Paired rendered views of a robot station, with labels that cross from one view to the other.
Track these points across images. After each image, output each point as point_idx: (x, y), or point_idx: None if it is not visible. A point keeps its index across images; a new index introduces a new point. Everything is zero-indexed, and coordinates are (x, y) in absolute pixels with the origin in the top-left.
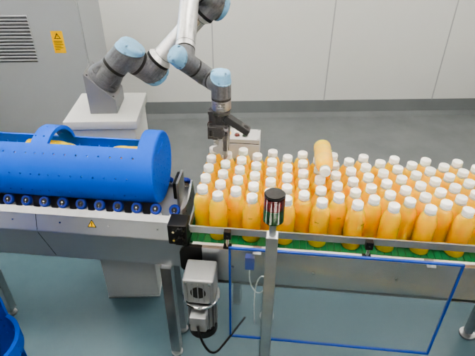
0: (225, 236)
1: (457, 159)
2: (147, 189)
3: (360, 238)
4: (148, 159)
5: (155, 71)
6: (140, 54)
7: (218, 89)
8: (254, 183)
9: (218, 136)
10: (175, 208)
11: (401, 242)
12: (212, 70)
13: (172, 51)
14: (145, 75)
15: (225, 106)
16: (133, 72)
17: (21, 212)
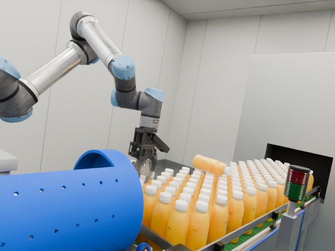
0: (221, 250)
1: (240, 161)
2: (136, 224)
3: (271, 212)
4: (136, 178)
5: (27, 102)
6: (20, 75)
7: (158, 104)
8: (204, 189)
9: (147, 156)
10: (145, 247)
11: (281, 207)
12: (148, 87)
13: (121, 60)
14: (14, 105)
15: (158, 122)
16: (2, 98)
17: None
